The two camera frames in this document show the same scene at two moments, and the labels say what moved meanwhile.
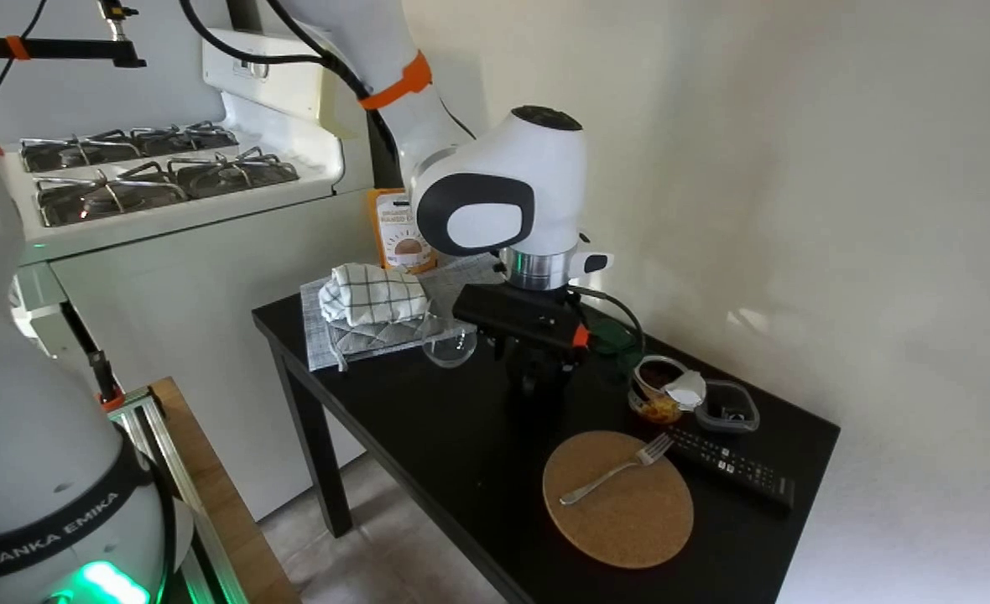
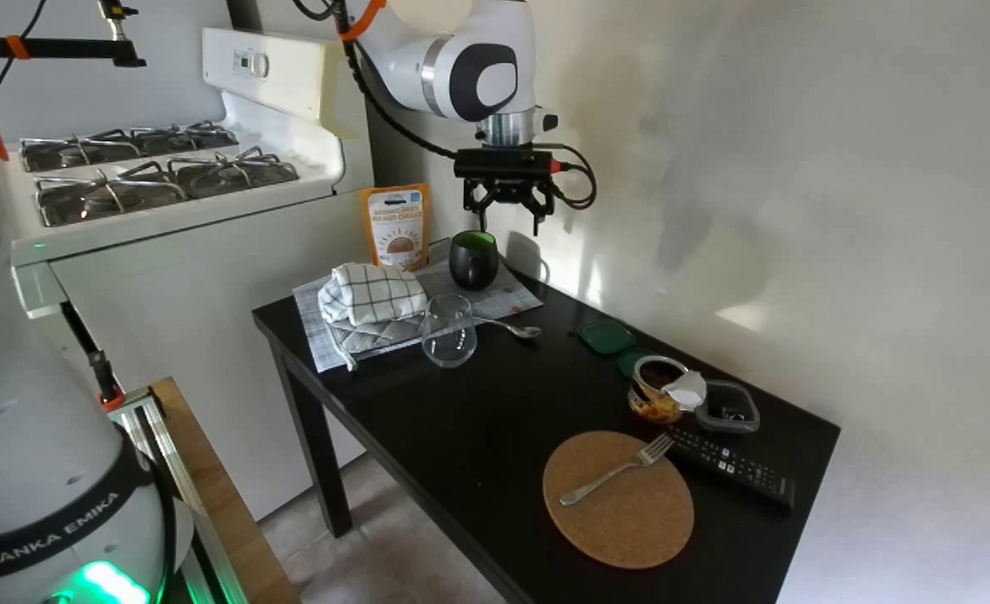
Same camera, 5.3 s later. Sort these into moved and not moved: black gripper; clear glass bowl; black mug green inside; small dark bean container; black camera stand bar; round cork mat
Moved: black gripper; black mug green inside
Not moved: black camera stand bar; clear glass bowl; small dark bean container; round cork mat
